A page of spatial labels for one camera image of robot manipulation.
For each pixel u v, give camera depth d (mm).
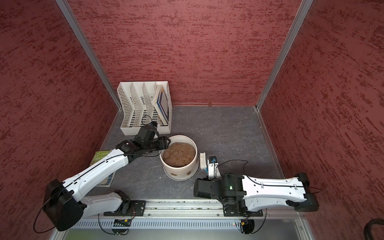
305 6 707
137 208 743
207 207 757
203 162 731
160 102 920
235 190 431
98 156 891
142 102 1136
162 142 696
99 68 953
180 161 793
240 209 647
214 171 602
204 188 478
